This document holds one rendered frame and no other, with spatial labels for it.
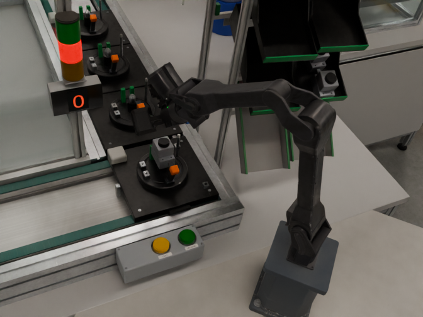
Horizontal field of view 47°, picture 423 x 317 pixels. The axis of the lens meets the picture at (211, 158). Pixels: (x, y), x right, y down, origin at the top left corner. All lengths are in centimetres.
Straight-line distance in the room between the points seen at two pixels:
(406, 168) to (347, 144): 139
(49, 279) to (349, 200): 90
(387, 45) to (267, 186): 108
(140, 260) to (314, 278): 41
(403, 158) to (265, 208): 181
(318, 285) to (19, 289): 68
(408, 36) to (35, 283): 192
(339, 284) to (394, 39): 136
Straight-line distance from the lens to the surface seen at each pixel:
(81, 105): 122
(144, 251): 121
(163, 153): 126
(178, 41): 206
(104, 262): 126
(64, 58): 114
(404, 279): 147
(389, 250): 151
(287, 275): 111
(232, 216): 133
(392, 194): 165
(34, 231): 132
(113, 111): 150
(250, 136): 136
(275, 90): 88
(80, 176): 139
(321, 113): 87
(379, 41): 237
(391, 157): 313
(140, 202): 129
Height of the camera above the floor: 198
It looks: 46 degrees down
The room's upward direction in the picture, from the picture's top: 10 degrees clockwise
